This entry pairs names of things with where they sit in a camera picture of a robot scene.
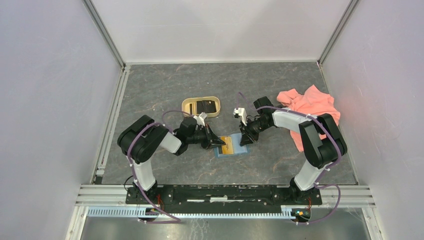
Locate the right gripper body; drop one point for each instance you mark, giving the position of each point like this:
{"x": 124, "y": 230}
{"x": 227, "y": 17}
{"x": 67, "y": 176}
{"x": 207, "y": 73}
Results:
{"x": 257, "y": 125}

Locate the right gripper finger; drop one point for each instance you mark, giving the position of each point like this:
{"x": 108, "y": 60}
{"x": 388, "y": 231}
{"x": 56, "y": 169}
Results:
{"x": 247, "y": 139}
{"x": 244, "y": 129}

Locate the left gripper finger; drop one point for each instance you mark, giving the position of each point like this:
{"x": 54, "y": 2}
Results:
{"x": 215, "y": 142}
{"x": 208, "y": 134}

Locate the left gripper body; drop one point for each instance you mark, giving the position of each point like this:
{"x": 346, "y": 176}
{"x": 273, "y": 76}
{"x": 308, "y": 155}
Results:
{"x": 198, "y": 137}

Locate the blue card holder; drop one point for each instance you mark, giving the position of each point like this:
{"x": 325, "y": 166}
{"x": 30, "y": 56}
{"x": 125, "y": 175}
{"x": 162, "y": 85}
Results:
{"x": 238, "y": 149}

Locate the orange VIP card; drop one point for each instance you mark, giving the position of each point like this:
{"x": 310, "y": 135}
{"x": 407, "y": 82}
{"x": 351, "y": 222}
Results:
{"x": 227, "y": 149}

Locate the beige card tray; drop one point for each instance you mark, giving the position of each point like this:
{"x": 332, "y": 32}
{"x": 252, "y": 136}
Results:
{"x": 210, "y": 105}

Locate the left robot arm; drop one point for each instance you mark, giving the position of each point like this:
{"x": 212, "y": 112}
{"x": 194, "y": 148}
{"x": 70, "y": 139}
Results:
{"x": 140, "y": 141}

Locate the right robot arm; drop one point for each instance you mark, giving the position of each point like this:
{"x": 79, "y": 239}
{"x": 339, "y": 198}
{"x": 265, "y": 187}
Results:
{"x": 322, "y": 142}

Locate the pink cloth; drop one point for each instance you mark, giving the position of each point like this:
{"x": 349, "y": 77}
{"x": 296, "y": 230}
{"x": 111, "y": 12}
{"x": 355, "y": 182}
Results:
{"x": 313, "y": 102}

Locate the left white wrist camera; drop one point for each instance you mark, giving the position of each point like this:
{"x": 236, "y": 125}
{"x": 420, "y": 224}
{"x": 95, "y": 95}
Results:
{"x": 200, "y": 119}

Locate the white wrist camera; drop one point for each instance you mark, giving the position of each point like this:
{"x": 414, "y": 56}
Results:
{"x": 240, "y": 113}
{"x": 200, "y": 119}

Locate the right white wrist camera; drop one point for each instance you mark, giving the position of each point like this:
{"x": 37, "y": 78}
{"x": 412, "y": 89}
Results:
{"x": 240, "y": 113}

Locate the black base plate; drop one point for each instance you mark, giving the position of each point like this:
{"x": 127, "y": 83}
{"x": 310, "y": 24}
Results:
{"x": 226, "y": 199}

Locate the aluminium frame rail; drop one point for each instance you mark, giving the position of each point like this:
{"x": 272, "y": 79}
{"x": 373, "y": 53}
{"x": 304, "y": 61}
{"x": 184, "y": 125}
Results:
{"x": 344, "y": 196}

